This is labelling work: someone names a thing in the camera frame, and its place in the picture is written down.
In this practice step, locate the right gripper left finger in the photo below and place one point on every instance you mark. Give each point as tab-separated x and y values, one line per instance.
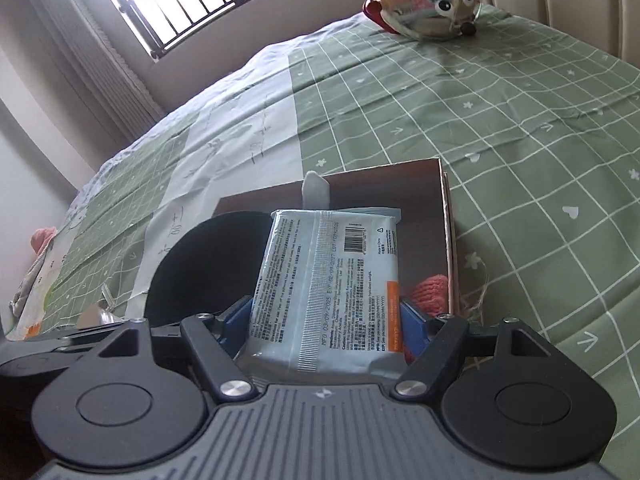
213	341

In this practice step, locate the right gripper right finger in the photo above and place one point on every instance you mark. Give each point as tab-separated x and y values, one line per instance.
437	346

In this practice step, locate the blue wet wipes pack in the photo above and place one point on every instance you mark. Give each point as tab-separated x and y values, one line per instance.
326	303

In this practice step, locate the white plastic bag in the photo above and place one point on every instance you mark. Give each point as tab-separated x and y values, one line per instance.
28	299

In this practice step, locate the pink cardboard box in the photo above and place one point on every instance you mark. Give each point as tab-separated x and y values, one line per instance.
418	189

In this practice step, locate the green white tablecloth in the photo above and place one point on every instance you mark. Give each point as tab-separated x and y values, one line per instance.
538	133

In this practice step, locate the grey curtain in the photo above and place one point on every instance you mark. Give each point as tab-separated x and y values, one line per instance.
105	73

